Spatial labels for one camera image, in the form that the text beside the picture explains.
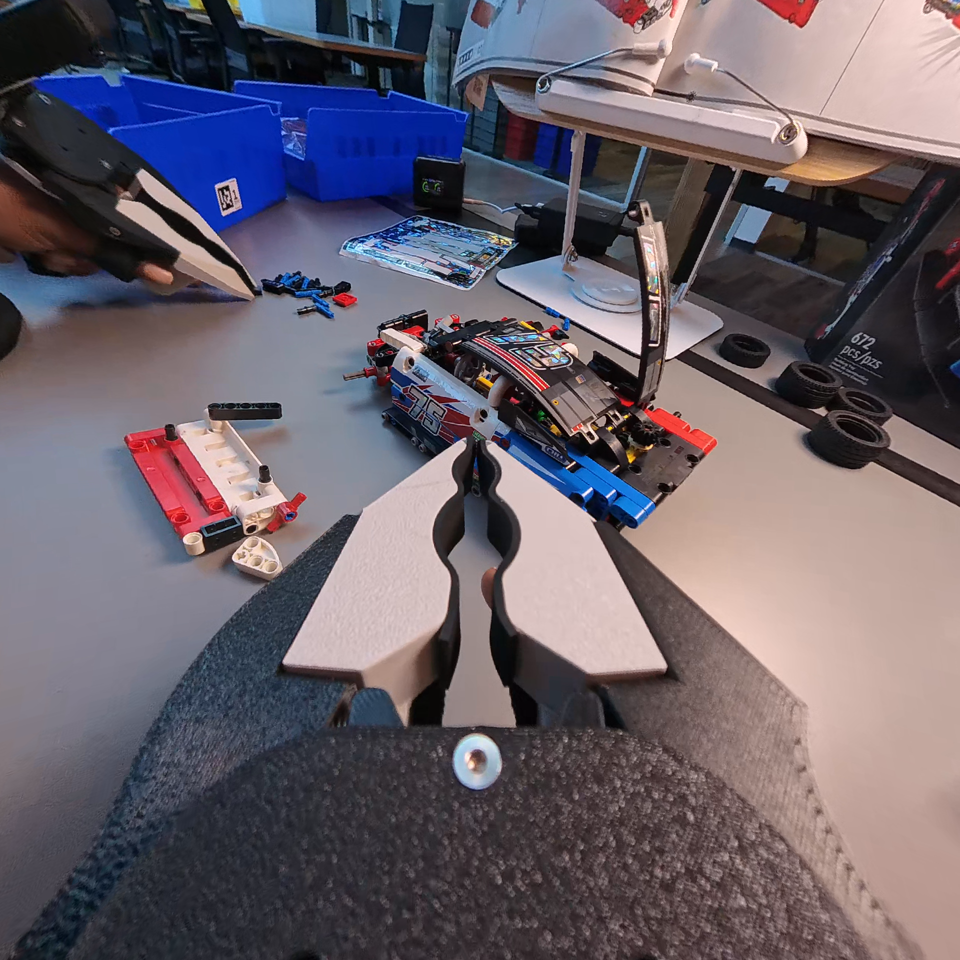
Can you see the white triangular lego piece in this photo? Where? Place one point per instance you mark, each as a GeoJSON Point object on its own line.
{"type": "Point", "coordinates": [257, 559]}

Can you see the black lego beam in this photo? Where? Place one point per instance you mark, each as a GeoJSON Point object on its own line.
{"type": "Point", "coordinates": [244, 410]}

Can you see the blue bin with white tag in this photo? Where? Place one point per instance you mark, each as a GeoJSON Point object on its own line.
{"type": "Point", "coordinates": [187, 157]}

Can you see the red and white lego panel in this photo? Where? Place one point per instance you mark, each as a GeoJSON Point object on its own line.
{"type": "Point", "coordinates": [195, 472]}

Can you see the pile of mixed lego pieces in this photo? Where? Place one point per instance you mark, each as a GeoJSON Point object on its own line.
{"type": "Point", "coordinates": [555, 313]}

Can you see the small black device with display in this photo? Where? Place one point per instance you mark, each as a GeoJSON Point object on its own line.
{"type": "Point", "coordinates": [439, 184]}

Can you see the person's left hand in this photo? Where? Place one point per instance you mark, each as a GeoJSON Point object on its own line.
{"type": "Point", "coordinates": [37, 225]}

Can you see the blue white red lego car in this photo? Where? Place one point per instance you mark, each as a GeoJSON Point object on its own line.
{"type": "Point", "coordinates": [525, 390]}

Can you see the plain blue bin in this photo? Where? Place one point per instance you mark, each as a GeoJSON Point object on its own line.
{"type": "Point", "coordinates": [375, 142]}

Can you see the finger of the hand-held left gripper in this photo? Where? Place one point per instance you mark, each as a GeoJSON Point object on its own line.
{"type": "Point", "coordinates": [187, 225]}
{"type": "Point", "coordinates": [176, 251]}

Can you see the black lego set box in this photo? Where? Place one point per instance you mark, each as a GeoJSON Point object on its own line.
{"type": "Point", "coordinates": [900, 315]}

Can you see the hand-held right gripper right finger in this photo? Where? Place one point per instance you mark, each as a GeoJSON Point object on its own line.
{"type": "Point", "coordinates": [577, 592]}

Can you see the pile of blue black pins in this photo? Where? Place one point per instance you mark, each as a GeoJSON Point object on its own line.
{"type": "Point", "coordinates": [300, 285]}

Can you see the black power adapter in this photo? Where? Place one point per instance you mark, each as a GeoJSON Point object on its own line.
{"type": "Point", "coordinates": [592, 225]}

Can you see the black lego tire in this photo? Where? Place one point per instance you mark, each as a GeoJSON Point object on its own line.
{"type": "Point", "coordinates": [862, 405]}
{"type": "Point", "coordinates": [745, 350]}
{"type": "Point", "coordinates": [808, 384]}
{"type": "Point", "coordinates": [847, 439]}

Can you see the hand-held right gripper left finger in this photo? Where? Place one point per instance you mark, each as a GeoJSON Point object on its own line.
{"type": "Point", "coordinates": [375, 585]}

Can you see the background wooden desk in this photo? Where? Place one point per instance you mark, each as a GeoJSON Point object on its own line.
{"type": "Point", "coordinates": [315, 41]}

